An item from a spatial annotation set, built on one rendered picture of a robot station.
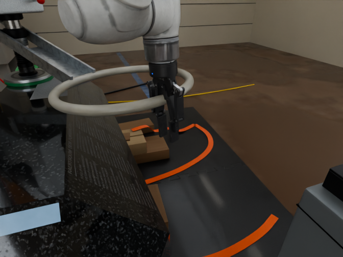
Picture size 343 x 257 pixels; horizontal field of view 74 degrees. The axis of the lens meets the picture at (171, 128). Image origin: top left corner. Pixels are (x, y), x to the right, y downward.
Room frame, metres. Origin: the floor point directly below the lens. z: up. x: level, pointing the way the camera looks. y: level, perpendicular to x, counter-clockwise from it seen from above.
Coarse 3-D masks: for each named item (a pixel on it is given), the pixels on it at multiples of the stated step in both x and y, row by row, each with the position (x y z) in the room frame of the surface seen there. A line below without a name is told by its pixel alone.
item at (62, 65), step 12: (0, 36) 1.08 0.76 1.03; (36, 36) 1.12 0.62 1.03; (12, 48) 1.04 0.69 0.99; (24, 48) 0.98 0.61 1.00; (36, 48) 1.09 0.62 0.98; (48, 48) 1.08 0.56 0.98; (60, 48) 1.05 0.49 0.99; (36, 60) 0.95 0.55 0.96; (48, 60) 1.01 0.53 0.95; (60, 60) 1.03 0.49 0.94; (72, 60) 1.00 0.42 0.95; (48, 72) 0.91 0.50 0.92; (60, 72) 0.87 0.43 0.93; (72, 72) 0.95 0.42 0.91; (84, 72) 0.96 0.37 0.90
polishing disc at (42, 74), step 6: (12, 72) 1.15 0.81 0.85; (18, 72) 1.15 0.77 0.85; (42, 72) 1.15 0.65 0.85; (6, 78) 1.06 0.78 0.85; (12, 78) 1.06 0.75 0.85; (18, 78) 1.06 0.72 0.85; (24, 78) 1.06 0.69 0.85; (30, 78) 1.06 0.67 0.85; (36, 78) 1.06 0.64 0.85; (42, 78) 1.07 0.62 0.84
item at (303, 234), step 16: (304, 192) 0.39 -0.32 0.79; (320, 192) 0.38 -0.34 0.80; (304, 208) 0.38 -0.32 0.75; (320, 208) 0.35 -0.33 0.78; (336, 208) 0.34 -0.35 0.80; (304, 224) 0.37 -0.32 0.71; (320, 224) 0.34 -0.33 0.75; (336, 224) 0.31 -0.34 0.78; (288, 240) 0.38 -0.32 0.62; (304, 240) 0.35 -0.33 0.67; (320, 240) 0.32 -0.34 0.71; (336, 240) 0.30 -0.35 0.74; (288, 256) 0.37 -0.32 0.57; (304, 256) 0.34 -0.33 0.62; (320, 256) 0.31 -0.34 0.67; (336, 256) 0.29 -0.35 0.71
